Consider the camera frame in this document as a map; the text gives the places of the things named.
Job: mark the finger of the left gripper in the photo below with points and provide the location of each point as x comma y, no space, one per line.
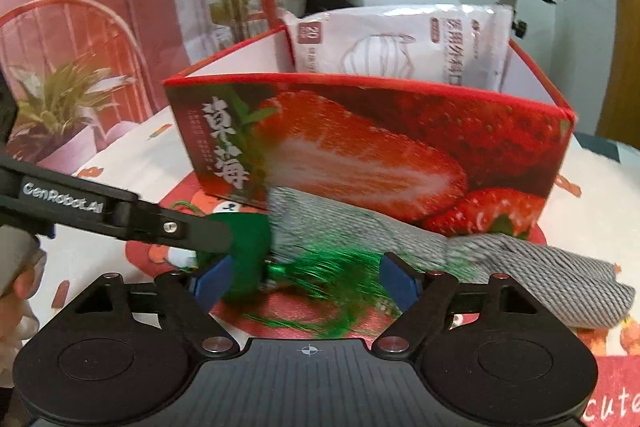
195,229

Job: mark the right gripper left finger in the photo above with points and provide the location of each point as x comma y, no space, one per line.
185,300

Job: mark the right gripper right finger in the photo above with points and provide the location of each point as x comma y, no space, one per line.
422,298

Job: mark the green tinsel toy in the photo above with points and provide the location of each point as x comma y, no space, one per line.
323,294

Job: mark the grey knitted cloth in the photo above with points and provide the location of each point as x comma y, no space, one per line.
581,291

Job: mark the white face mask pack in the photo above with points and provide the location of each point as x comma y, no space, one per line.
461,45

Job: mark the person's left hand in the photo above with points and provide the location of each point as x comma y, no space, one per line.
18,322

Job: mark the red strawberry cardboard box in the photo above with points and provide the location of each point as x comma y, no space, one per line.
451,160

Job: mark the pink printed backdrop poster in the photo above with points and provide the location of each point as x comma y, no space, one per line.
85,72

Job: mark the wooden door frame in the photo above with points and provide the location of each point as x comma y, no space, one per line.
619,119

